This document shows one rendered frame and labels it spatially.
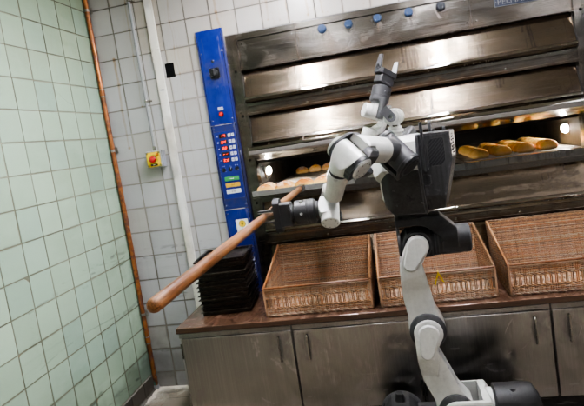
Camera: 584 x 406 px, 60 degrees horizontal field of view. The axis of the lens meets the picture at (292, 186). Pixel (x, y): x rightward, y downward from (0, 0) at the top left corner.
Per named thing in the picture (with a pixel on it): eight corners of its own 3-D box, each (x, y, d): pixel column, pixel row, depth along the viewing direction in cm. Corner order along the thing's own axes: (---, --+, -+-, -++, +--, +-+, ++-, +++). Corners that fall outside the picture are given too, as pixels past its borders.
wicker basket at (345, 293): (282, 288, 307) (275, 243, 304) (377, 279, 296) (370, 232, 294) (264, 318, 260) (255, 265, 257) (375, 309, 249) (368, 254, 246)
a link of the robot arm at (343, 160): (337, 207, 167) (347, 169, 152) (316, 186, 172) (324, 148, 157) (361, 192, 172) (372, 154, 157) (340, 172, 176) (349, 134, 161)
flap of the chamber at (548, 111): (248, 156, 287) (257, 160, 307) (593, 103, 254) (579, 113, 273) (248, 151, 288) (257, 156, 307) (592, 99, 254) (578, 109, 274)
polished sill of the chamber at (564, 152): (263, 196, 310) (262, 189, 310) (583, 153, 277) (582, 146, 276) (261, 197, 304) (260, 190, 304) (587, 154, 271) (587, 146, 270)
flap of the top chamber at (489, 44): (246, 103, 299) (244, 72, 303) (576, 47, 265) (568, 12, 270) (244, 100, 294) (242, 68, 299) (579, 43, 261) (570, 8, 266)
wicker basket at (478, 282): (378, 279, 296) (372, 232, 293) (480, 269, 286) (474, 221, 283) (380, 309, 248) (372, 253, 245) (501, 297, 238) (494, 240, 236)
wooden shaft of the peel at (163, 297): (160, 314, 94) (157, 298, 94) (145, 316, 95) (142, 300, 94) (302, 191, 261) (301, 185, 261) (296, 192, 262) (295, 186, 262)
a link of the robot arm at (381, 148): (371, 149, 151) (402, 151, 169) (341, 124, 157) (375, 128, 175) (349, 180, 156) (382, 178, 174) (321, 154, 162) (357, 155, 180)
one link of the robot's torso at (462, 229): (468, 247, 208) (463, 204, 206) (474, 255, 195) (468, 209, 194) (399, 254, 214) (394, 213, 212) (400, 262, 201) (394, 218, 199)
